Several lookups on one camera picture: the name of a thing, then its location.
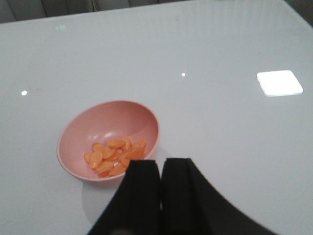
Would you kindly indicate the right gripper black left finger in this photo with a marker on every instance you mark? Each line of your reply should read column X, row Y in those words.
column 135, row 207

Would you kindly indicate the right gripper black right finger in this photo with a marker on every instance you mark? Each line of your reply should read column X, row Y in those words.
column 192, row 206

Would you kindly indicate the orange ham slices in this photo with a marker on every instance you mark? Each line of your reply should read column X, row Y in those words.
column 113, row 158

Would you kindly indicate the pink bowl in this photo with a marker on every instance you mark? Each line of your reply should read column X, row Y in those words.
column 100, row 124

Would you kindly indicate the right grey upholstered chair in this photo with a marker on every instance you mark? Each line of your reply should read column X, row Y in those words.
column 102, row 5

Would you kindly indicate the grey upholstered chair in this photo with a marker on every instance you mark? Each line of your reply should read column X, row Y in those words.
column 21, row 10
column 102, row 5

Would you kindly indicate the left grey upholstered chair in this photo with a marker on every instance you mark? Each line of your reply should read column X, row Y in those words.
column 21, row 10

